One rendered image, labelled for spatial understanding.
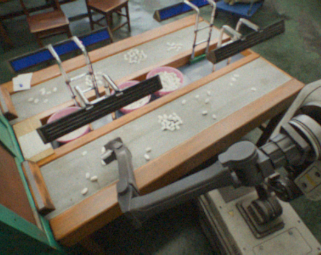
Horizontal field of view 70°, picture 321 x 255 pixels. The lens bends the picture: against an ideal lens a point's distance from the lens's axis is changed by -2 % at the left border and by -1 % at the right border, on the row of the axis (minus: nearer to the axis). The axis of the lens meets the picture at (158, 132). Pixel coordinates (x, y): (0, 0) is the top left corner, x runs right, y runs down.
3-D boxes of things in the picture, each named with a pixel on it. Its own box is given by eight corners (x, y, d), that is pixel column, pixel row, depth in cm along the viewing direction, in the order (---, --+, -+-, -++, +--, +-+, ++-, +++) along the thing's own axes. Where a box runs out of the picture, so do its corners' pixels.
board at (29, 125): (55, 153, 130) (54, 152, 129) (28, 166, 125) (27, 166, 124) (37, 116, 146) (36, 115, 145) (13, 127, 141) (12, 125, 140)
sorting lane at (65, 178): (290, 80, 171) (291, 78, 170) (50, 221, 112) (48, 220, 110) (259, 59, 186) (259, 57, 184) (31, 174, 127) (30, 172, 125)
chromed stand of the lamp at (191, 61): (208, 57, 196) (219, 2, 160) (189, 65, 189) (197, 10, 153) (194, 46, 205) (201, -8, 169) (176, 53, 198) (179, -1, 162)
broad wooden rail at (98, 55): (201, 36, 231) (204, 18, 216) (14, 113, 172) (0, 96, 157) (194, 31, 237) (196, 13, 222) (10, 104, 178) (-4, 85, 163)
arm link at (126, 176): (146, 209, 78) (129, 186, 73) (132, 217, 78) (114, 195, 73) (133, 154, 117) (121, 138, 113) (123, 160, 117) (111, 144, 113)
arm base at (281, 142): (301, 164, 64) (311, 147, 54) (275, 179, 64) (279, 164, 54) (280, 141, 68) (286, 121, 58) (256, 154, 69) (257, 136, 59)
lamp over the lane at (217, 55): (284, 32, 152) (289, 21, 146) (213, 65, 132) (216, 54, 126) (275, 27, 156) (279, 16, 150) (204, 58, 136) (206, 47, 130)
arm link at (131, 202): (127, 238, 70) (109, 217, 66) (132, 206, 82) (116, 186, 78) (272, 180, 61) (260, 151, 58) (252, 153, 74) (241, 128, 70)
